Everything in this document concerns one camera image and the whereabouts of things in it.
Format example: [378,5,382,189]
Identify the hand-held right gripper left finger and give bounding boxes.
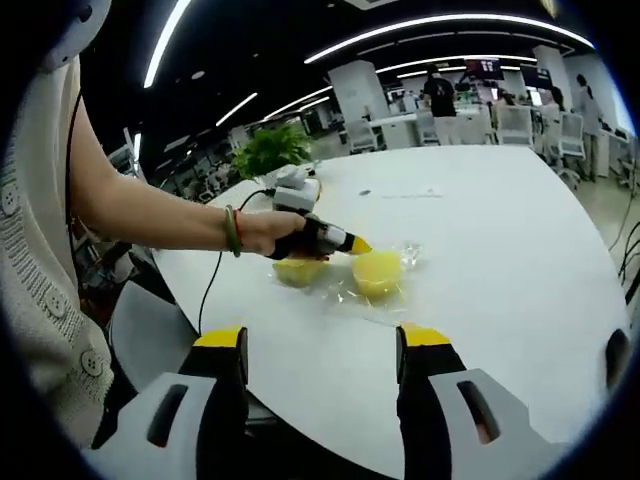
[82,322,250,480]

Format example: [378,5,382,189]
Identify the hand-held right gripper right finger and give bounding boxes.
[395,322,571,480]

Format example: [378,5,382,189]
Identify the person's left hand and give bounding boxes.
[240,209,308,258]

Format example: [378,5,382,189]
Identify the green potted plant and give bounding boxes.
[232,124,314,184]

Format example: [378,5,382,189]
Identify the green jade bangle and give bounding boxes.
[222,204,243,259]

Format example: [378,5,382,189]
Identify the white mesh chair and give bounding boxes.
[497,105,534,147]
[346,118,377,154]

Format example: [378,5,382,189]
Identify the black oval object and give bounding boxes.
[604,328,633,396]

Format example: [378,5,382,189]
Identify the grey metal shelving rack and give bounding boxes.
[107,127,147,182]

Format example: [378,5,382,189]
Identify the long ceiling light strip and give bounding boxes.
[143,0,194,90]

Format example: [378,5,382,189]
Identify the cream knit cardigan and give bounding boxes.
[0,54,117,451]

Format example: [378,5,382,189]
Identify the curved ceiling light strip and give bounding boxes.
[303,13,597,66]

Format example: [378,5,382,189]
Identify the hanging display screen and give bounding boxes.
[522,67,554,89]
[464,57,504,82]

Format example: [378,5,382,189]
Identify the white chest-worn device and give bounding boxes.
[42,0,112,72]

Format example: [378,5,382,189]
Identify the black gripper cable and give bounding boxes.
[197,188,281,336]

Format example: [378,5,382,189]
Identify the thin black device cable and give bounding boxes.
[64,93,85,227]

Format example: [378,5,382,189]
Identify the black cables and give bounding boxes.
[617,164,640,304]

